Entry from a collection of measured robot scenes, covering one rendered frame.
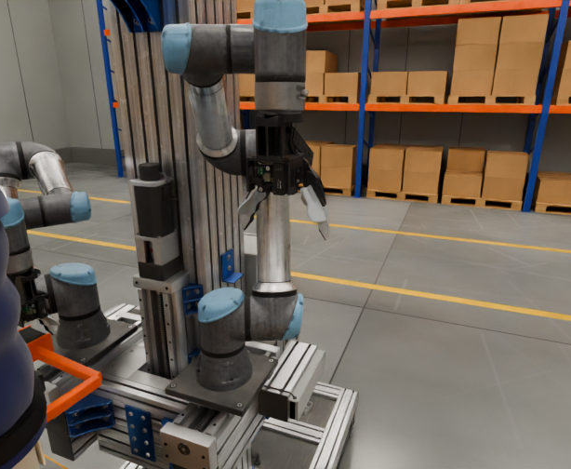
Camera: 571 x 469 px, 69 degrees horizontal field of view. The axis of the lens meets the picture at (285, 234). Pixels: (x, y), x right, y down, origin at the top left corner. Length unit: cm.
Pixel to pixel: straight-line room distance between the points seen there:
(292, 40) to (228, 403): 82
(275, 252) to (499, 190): 672
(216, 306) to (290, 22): 66
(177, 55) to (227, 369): 74
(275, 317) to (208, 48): 62
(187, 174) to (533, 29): 674
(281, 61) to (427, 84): 685
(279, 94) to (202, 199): 61
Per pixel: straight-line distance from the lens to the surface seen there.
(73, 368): 104
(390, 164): 757
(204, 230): 120
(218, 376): 112
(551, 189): 769
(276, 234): 104
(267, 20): 63
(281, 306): 104
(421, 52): 877
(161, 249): 119
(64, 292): 134
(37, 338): 117
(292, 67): 63
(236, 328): 105
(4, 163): 147
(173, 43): 73
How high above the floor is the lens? 175
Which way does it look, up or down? 18 degrees down
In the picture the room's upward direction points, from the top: straight up
